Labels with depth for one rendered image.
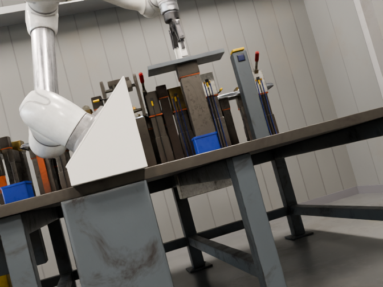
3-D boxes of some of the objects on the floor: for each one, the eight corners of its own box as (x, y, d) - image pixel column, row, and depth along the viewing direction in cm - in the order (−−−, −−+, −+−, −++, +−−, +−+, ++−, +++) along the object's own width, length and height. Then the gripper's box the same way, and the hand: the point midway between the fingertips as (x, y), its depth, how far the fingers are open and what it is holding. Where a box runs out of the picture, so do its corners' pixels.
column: (196, 366, 155) (147, 179, 159) (107, 399, 148) (58, 202, 152) (180, 339, 185) (139, 182, 189) (105, 366, 178) (64, 201, 182)
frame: (304, 232, 341) (280, 147, 345) (480, 259, 185) (432, 103, 189) (-63, 348, 283) (-86, 244, 287) (-258, 533, 126) (-303, 298, 130)
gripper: (159, 23, 227) (170, 66, 226) (167, 5, 207) (180, 53, 206) (173, 20, 229) (184, 64, 228) (182, 3, 209) (195, 50, 208)
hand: (181, 53), depth 217 cm, fingers open, 8 cm apart
